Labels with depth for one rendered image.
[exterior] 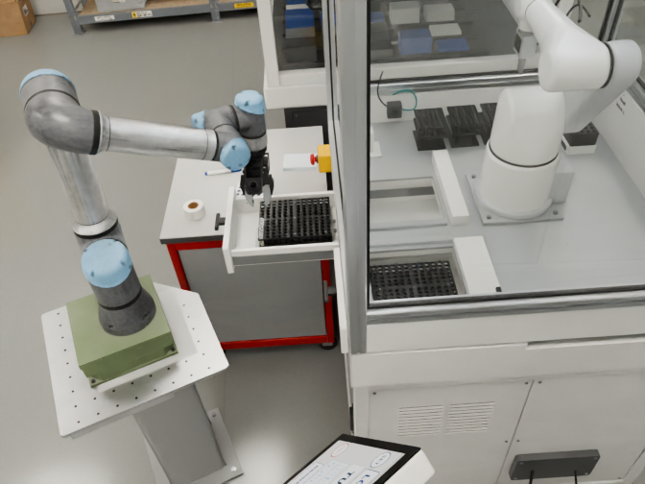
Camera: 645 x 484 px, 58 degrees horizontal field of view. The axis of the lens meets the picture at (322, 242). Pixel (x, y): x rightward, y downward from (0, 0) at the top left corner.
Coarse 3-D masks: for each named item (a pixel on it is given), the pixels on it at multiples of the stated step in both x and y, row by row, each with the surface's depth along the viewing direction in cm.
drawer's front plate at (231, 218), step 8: (232, 192) 186; (232, 200) 183; (232, 208) 181; (232, 216) 180; (232, 224) 179; (224, 232) 173; (232, 232) 178; (224, 240) 170; (232, 240) 177; (224, 248) 168; (232, 248) 176; (232, 264) 174; (232, 272) 175
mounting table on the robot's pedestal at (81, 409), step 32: (160, 288) 181; (64, 320) 174; (192, 320) 171; (64, 352) 165; (64, 384) 158; (128, 384) 157; (160, 384) 156; (192, 384) 157; (64, 416) 151; (96, 416) 150; (128, 416) 154
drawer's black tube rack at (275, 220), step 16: (272, 208) 184; (288, 208) 183; (304, 208) 184; (320, 208) 183; (272, 224) 179; (288, 224) 178; (304, 224) 178; (320, 224) 177; (272, 240) 178; (288, 240) 177; (304, 240) 177; (320, 240) 176
